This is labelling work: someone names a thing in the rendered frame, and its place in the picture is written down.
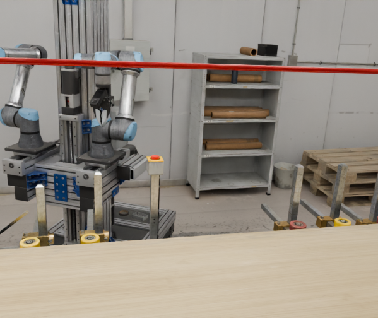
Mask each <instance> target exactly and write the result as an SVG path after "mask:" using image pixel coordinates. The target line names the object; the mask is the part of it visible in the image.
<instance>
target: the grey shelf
mask: <svg viewBox="0 0 378 318"><path fill-rule="evenodd" d="M192 63H200V64H241V65H265V66H285V63H286V57H278V56H276V57H272V56H260V55H256V56H248V55H245V54H230V53H212V52H193V53H192ZM209 73H210V74H231V73H232V70H212V69H192V78H191V103H190V116H189V141H188V154H187V179H186V186H190V185H191V186H192V188H193V189H194V190H195V191H196V193H195V199H199V191H201V190H210V189H238V188H250V187H268V192H267V193H266V195H267V196H268V195H271V193H270V191H271V181H272V175H273V165H274V159H275V148H276V138H277V132H278V122H279V116H280V105H281V95H282V89H283V79H284V73H285V72H282V71H264V73H263V71H238V74H261V75H262V82H260V83H246V82H237V84H233V83H231V82H213V81H207V80H206V74H209ZM261 89H262V91H261ZM260 101H261V103H260ZM204 106H247V107H262V108H263V109H269V116H266V118H265V119H241V118H211V116H204ZM257 126H258V128H257ZM238 138H258V140H259V142H262V148H256V149H238V150H205V147H204V146H205V145H203V139H238ZM254 157H255V159H254ZM253 169H254V171H253ZM189 183H190V184H189Z"/></svg>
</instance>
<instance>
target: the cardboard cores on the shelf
mask: <svg viewBox="0 0 378 318"><path fill-rule="evenodd" d="M231 79H232V74H210V73H209V74H206V80H207V81H213V82H231ZM237 82H246V83H260V82H262V75H261V74H238V78H237ZM204 116H211V118H241V119H265V118H266V116H269V109H263V108H262V107H247V106H204ZM203 145H205V146H204V147H205V150H238V149H256V148H262V142H259V140H258V138H238V139H203Z"/></svg>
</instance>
